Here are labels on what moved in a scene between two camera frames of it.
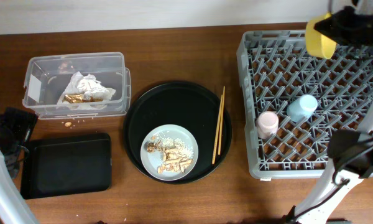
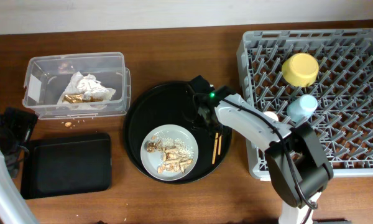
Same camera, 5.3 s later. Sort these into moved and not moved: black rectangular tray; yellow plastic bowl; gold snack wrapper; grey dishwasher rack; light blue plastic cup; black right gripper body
Moved: black right gripper body; yellow plastic bowl
Not moved: black rectangular tray; gold snack wrapper; light blue plastic cup; grey dishwasher rack
